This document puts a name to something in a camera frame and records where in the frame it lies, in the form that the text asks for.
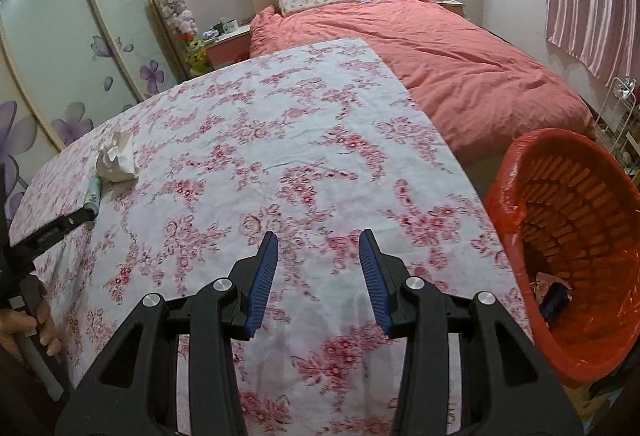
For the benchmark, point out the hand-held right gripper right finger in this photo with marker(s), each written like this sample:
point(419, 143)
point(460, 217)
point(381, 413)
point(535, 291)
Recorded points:
point(375, 286)

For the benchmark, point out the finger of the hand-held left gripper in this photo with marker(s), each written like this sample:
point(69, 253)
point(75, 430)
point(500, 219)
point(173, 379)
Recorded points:
point(55, 229)

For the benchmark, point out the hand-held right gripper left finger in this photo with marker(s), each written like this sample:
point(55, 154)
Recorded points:
point(262, 286)

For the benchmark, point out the pink wrapper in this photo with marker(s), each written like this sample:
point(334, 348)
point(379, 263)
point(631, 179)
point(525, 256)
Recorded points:
point(545, 283)

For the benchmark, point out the dark blue packet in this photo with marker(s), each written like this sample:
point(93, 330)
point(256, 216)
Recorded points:
point(557, 305)

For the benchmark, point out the orange basket with red bag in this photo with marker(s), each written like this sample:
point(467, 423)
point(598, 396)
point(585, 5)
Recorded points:
point(590, 216)

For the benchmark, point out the person's left hand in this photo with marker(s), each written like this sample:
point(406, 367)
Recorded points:
point(47, 328)

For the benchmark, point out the light blue floral tissue packet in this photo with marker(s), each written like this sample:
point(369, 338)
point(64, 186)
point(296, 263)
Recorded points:
point(93, 196)

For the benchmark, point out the crumpled white tissue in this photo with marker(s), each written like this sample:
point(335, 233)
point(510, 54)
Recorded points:
point(117, 160)

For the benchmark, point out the pink floral tablecloth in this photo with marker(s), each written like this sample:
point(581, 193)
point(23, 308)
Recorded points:
point(300, 140)

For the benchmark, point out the wardrobe with flower sliding doors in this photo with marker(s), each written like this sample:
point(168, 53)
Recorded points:
point(75, 40)

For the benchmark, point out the yellow plush toy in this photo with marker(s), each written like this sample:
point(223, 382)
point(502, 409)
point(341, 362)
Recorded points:
point(196, 53)

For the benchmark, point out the bed with coral duvet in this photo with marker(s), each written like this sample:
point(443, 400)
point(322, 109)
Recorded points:
point(450, 65)

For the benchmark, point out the pink nightstand with white top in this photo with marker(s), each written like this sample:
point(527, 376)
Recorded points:
point(227, 48)

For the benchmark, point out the hanging column of plush toys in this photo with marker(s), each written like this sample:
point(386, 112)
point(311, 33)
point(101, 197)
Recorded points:
point(177, 10)

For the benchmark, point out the dark green mug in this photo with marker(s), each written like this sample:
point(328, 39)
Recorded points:
point(218, 28)

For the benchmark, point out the white mug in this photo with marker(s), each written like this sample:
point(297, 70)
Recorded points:
point(232, 25)

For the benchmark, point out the beige nightstand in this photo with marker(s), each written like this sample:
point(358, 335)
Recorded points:
point(447, 3)

